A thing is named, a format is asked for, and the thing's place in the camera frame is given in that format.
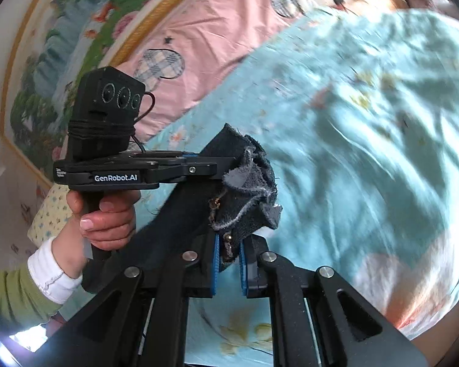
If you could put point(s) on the pink quilt with plaid hearts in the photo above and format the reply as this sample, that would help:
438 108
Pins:
196 48

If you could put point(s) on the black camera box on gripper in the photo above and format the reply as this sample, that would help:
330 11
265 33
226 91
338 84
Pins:
102 122

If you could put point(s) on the framed landscape painting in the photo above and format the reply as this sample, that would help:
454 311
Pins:
57 42

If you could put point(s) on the yellow floral pillow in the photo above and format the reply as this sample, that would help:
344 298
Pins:
51 217

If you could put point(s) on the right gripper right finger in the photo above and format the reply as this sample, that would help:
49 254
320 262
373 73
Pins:
253 258

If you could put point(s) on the person's left hand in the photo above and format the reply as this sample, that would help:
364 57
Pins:
109 228

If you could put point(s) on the black pants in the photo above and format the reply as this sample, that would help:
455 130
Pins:
235 206

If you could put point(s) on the teal floral bed sheet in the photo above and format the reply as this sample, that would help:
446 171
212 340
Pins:
359 117

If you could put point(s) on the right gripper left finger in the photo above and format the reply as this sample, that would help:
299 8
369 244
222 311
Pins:
202 266

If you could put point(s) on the left forearm green sleeve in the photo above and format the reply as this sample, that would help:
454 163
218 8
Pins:
34 292

